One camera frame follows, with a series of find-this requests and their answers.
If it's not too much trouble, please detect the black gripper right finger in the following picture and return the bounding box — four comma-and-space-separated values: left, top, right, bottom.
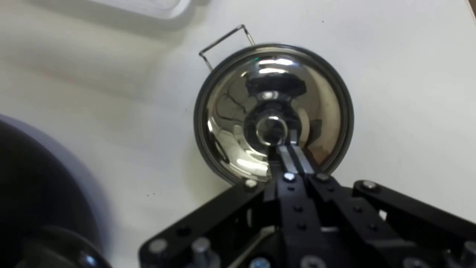
290, 141, 476, 268

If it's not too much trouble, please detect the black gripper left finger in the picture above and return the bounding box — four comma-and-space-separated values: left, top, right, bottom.
138, 143, 324, 268

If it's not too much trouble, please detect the small steel pot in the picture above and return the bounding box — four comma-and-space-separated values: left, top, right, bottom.
191, 24, 357, 189

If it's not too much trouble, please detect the large black pot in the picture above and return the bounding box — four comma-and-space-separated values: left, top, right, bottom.
0, 113, 114, 268

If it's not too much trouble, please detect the clear plastic container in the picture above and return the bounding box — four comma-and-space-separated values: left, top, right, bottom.
89, 0, 193, 21

